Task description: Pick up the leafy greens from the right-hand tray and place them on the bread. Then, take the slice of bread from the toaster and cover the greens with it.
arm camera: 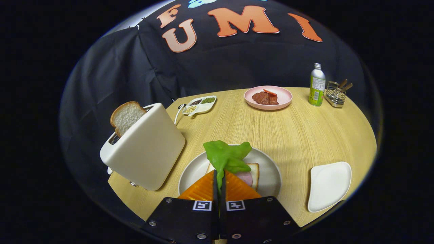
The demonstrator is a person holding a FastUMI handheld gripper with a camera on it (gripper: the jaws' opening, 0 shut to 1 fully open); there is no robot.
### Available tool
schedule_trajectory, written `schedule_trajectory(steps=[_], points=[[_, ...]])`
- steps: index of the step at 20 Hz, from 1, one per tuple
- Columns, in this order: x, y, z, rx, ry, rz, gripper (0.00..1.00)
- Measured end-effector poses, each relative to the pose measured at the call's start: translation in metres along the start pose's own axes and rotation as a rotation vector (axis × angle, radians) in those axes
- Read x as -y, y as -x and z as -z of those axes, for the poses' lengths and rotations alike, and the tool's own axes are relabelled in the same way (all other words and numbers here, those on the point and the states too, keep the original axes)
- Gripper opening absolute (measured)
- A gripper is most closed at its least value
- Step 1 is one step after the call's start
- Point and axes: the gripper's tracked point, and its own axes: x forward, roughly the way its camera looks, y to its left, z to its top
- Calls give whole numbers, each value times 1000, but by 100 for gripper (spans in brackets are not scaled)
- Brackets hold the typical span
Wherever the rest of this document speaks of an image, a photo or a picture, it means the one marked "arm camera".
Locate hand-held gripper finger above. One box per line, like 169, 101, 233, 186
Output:
141, 169, 220, 244
220, 170, 300, 244

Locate pink ham slice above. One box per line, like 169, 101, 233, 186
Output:
234, 171, 254, 187

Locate small white square plate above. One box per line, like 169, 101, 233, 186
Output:
308, 161, 352, 213

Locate pink plate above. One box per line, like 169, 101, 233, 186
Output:
244, 85, 293, 110

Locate black backdrop cloth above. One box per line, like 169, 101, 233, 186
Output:
59, 0, 382, 210

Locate white toaster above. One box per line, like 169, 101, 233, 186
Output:
99, 103, 186, 191

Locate silver bottle with green label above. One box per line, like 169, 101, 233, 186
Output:
308, 63, 326, 107

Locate white divided dish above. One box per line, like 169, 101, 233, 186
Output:
182, 96, 217, 116

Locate toasted bread slice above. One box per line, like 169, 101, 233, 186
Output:
110, 101, 147, 137

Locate white power cable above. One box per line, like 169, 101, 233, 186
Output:
174, 105, 185, 125

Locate round white plate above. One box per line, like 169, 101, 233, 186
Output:
178, 145, 282, 199

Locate brown meat pieces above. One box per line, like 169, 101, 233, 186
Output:
252, 91, 279, 105

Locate metal wire basket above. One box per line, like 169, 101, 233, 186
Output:
325, 79, 353, 108

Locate green lettuce leaf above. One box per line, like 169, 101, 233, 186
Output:
203, 140, 253, 190

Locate white bread slice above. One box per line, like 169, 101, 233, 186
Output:
206, 163, 260, 191

